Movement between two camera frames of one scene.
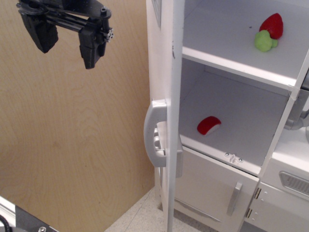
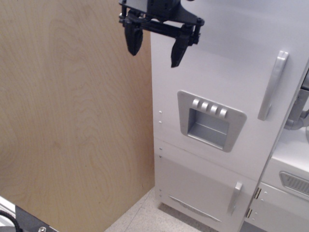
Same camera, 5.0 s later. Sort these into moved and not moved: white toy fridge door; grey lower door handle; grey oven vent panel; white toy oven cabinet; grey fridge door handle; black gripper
Moved: black gripper; grey fridge door handle; white toy fridge door
Not moved: grey lower door handle; white toy oven cabinet; grey oven vent panel
